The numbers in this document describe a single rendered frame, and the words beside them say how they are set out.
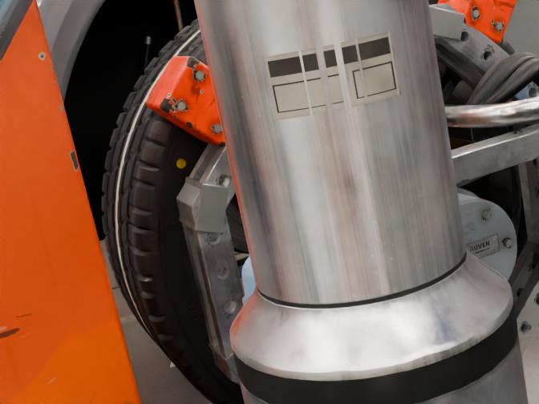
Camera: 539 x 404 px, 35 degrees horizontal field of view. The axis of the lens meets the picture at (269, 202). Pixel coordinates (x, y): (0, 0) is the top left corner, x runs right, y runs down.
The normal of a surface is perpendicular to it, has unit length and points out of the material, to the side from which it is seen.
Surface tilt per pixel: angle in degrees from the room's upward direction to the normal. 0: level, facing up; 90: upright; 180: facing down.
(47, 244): 90
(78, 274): 90
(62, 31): 90
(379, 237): 90
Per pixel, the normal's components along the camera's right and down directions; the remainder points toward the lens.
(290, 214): -0.54, 0.32
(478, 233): 0.38, 0.15
